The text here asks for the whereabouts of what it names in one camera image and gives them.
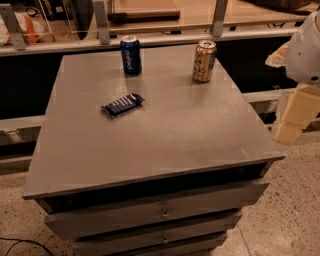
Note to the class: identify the grey drawer cabinet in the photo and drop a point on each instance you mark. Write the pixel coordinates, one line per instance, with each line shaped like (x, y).
(168, 178)

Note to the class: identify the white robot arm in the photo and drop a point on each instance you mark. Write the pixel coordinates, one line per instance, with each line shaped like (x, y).
(300, 57)

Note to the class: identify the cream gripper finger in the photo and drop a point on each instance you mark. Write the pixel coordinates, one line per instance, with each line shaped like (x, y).
(302, 108)
(279, 57)

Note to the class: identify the blue pepsi can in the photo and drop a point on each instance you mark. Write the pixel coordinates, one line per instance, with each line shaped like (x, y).
(130, 52)

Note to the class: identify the blue rxbar wrapper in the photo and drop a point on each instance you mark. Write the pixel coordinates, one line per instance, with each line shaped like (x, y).
(123, 105)

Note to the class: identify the orange white bag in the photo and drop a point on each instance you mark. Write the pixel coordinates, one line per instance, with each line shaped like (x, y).
(33, 31)

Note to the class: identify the orange soda can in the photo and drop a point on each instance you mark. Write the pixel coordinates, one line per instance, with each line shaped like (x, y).
(204, 60)

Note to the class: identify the grey metal railing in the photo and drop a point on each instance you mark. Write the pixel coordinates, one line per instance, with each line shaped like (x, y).
(80, 25)

